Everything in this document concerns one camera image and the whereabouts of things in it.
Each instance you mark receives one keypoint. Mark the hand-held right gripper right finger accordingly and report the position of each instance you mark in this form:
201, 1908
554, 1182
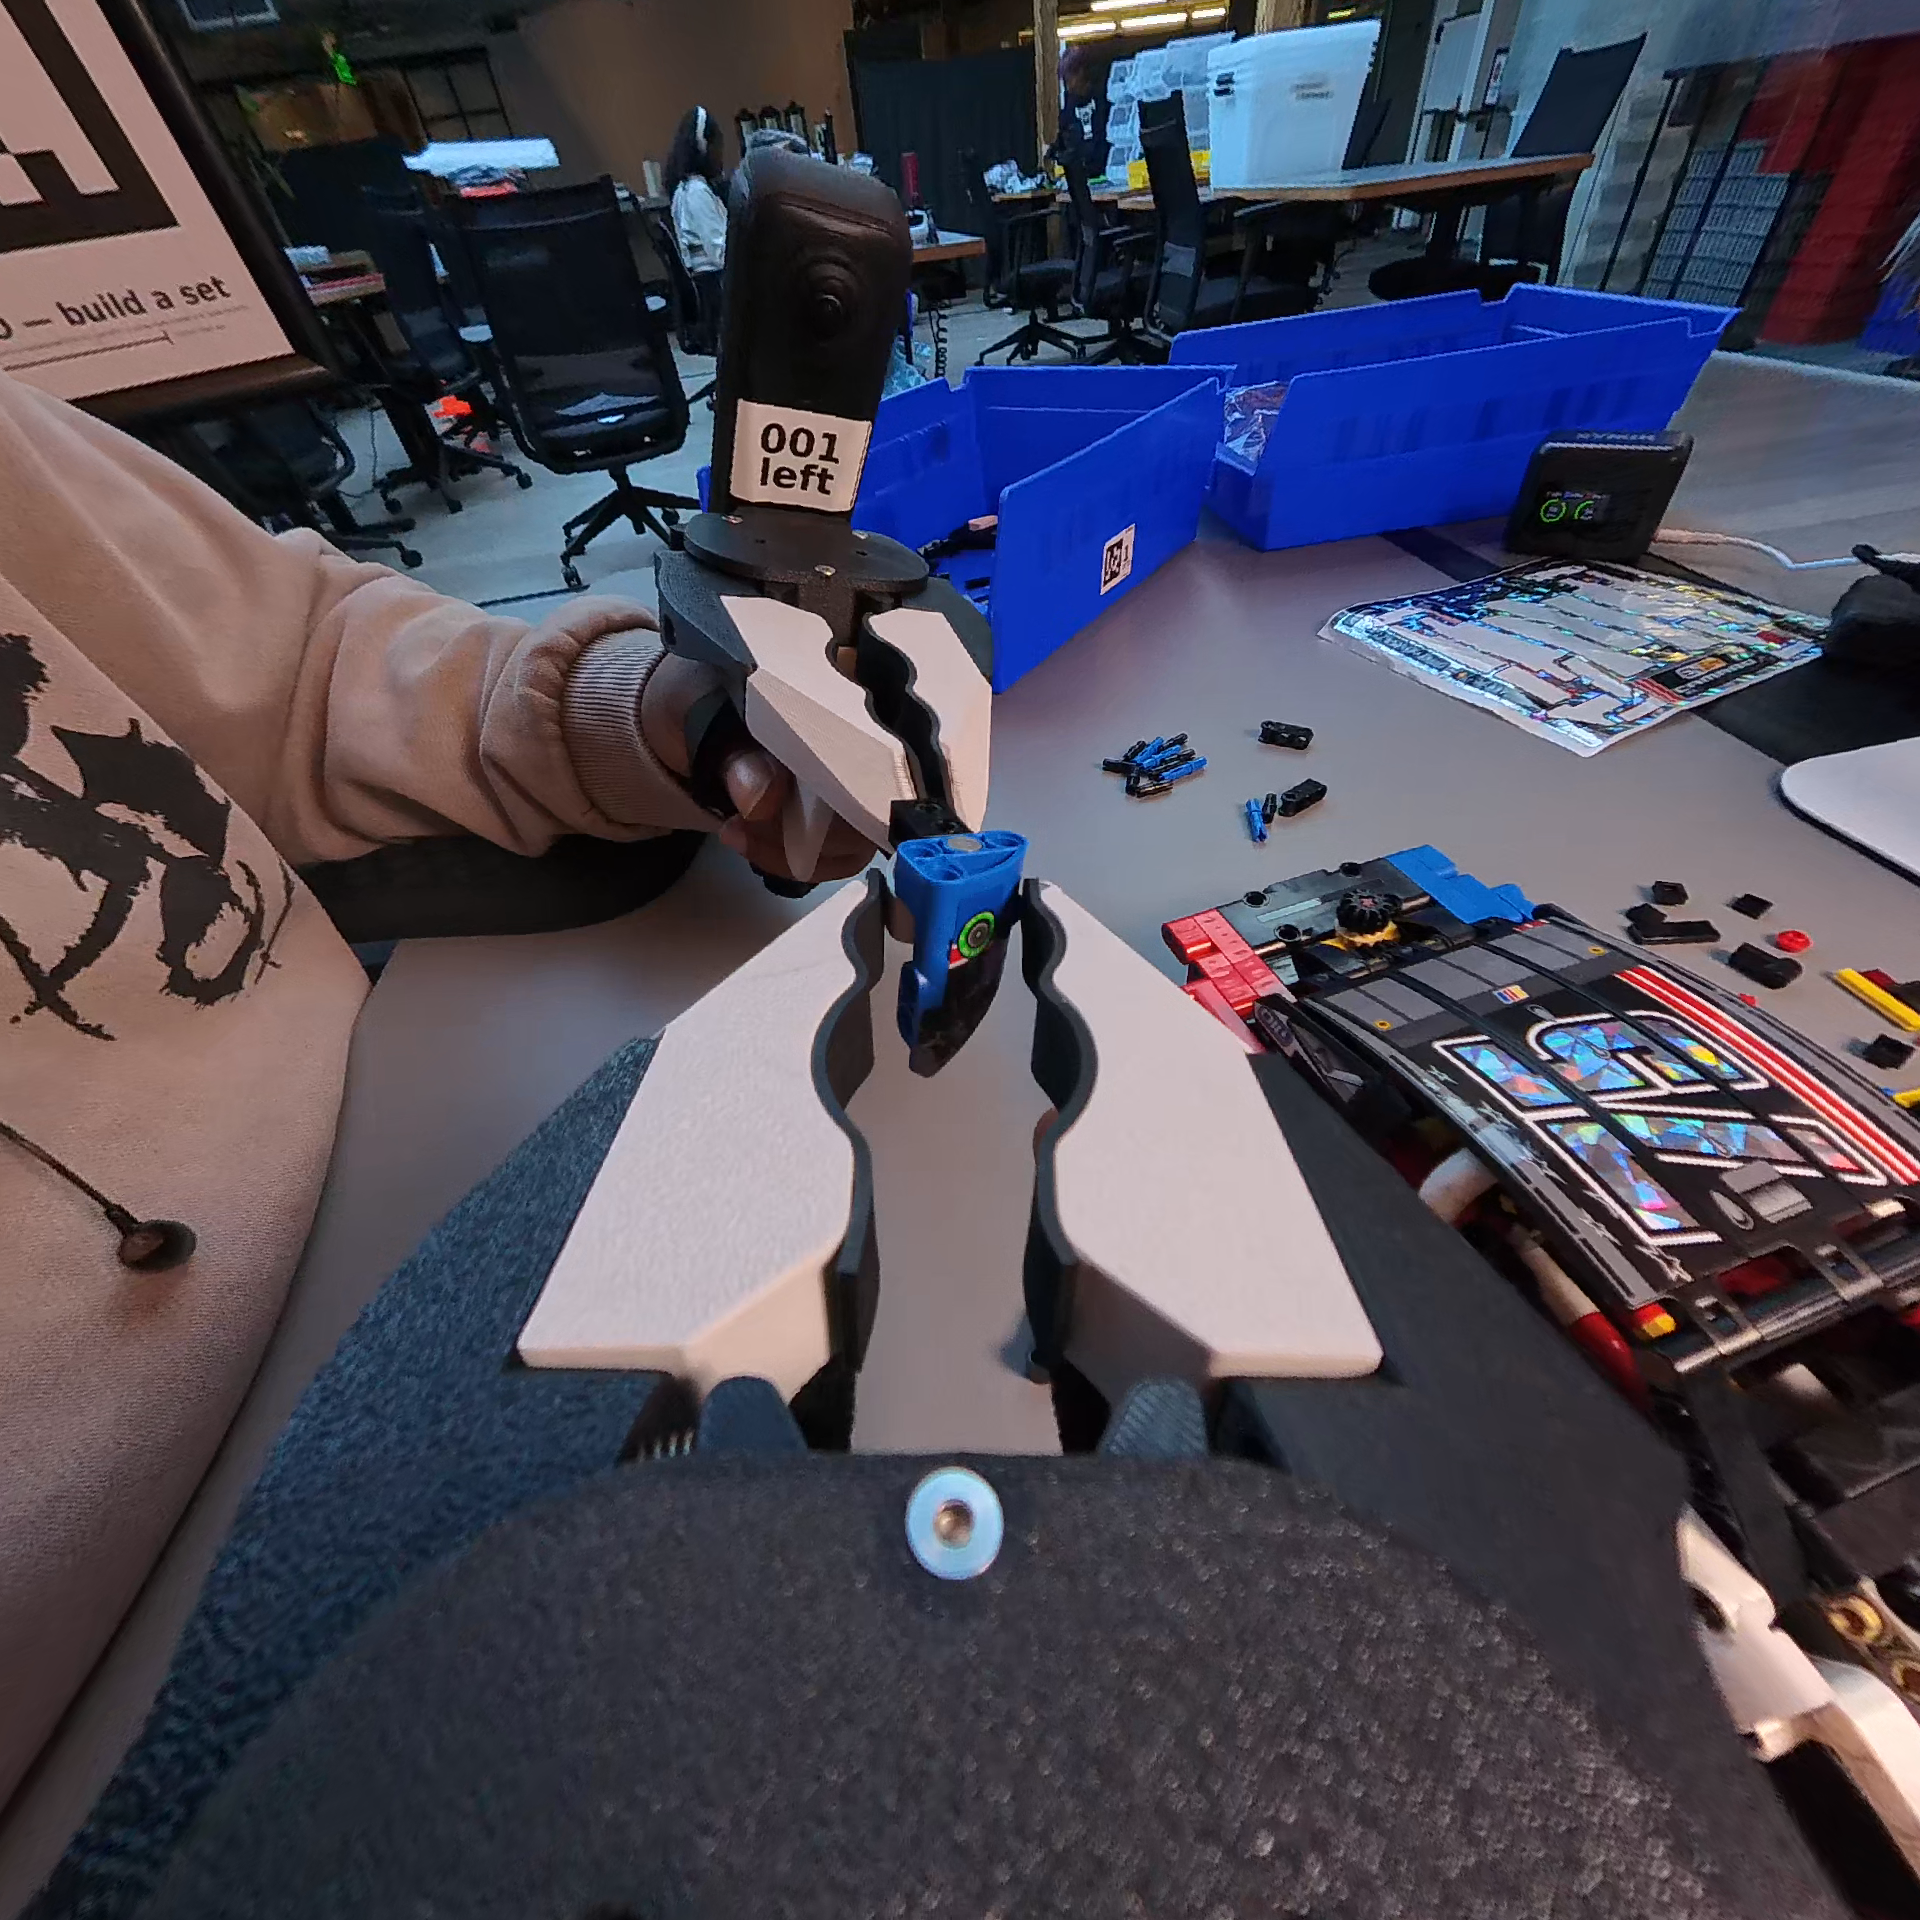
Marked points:
1214, 1201

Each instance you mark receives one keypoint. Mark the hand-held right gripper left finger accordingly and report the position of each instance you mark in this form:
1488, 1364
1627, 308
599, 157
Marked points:
691, 1201

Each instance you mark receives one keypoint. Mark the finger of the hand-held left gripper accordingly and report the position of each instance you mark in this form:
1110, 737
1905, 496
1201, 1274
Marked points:
960, 705
810, 691

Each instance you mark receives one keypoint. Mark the black two-hole lego brick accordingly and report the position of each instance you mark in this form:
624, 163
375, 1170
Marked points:
921, 820

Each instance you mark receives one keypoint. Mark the blue lego panel piece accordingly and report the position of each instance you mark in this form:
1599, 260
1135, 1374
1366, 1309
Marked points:
937, 915

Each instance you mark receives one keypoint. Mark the lego race car model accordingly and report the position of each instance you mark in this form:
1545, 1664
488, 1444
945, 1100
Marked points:
1575, 1124

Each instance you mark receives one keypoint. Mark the person's left forearm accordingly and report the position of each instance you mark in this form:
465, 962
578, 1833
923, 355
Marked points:
375, 674

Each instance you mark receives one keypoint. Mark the black flat lego piece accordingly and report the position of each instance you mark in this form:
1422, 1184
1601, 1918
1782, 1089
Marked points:
1286, 734

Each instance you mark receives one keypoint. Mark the pile of small lego pieces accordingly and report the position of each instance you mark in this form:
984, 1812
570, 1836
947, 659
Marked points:
1755, 961

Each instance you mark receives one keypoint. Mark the lego sticker sheet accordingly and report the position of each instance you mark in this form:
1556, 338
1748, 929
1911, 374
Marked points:
1575, 651

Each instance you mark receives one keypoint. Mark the person's left hand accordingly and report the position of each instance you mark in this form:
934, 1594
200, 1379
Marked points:
750, 819

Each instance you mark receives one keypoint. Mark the cluster of blue black pins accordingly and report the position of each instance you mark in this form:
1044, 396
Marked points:
1154, 763

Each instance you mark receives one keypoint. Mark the black office chair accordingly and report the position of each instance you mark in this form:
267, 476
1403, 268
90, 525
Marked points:
1560, 118
1102, 254
1201, 225
578, 330

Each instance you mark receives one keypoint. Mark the blue bin with tag label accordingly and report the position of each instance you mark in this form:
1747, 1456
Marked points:
1079, 494

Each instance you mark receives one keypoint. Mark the white storage box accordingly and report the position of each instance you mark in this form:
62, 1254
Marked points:
1289, 99

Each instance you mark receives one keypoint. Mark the large blue storage bin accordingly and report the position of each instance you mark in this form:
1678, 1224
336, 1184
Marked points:
1425, 435

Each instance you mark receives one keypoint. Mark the long work table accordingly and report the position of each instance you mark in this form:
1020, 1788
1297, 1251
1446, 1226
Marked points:
1348, 184

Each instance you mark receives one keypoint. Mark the black charger with green display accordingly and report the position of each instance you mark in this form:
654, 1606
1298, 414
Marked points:
1599, 494

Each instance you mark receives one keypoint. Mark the black white marker board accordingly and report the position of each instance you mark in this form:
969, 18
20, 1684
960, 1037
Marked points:
120, 225

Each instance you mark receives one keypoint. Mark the white book stand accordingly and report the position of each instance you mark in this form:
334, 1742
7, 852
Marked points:
1860, 802

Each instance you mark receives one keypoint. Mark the black power adapter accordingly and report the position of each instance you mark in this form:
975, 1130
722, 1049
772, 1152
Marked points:
1874, 614

